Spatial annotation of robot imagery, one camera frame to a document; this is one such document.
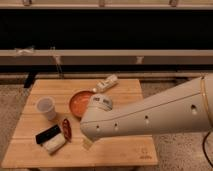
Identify grey metal rail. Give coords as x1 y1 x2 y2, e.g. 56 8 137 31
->
0 49 213 66

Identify black rectangular block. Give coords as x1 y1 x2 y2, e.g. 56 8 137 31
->
35 125 61 144

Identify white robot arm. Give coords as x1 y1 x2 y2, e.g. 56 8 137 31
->
80 74 213 140

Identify black cable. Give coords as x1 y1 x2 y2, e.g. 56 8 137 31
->
201 130 213 169

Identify red oval object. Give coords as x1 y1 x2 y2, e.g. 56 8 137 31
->
62 119 72 141

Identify wooden table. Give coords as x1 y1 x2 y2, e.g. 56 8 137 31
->
1 78 159 169

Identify white plastic bottle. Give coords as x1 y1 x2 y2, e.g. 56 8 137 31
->
92 75 118 93

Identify orange ceramic bowl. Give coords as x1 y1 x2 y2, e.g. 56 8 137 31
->
69 90 94 118

